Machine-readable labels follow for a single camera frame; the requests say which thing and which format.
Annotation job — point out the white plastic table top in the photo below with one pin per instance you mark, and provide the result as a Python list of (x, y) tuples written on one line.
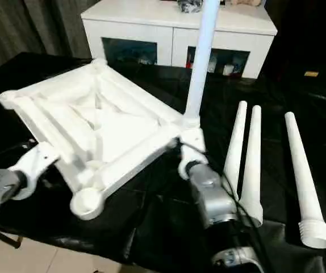
[(80, 119)]

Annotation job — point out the white plastic table leg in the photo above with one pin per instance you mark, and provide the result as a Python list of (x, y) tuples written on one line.
[(235, 148), (202, 57), (251, 170), (305, 176)]

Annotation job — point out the black work mat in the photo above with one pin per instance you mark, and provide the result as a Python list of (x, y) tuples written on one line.
[(151, 227)]

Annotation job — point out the white mug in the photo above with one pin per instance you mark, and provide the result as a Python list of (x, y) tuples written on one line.
[(227, 69)]

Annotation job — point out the white sideboard cabinet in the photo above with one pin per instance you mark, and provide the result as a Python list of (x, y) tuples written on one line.
[(151, 28)]

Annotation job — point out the beige plush toy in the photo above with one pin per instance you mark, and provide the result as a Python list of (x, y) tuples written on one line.
[(245, 3)]

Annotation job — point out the yellow label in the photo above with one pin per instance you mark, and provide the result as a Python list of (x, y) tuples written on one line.
[(312, 73)]

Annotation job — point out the grey curtain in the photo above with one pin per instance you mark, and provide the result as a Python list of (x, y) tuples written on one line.
[(24, 28)]

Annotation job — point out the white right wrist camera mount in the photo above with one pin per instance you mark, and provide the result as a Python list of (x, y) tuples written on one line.
[(190, 153)]

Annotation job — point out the black metal table frame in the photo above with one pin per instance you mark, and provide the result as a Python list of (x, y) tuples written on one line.
[(9, 240)]

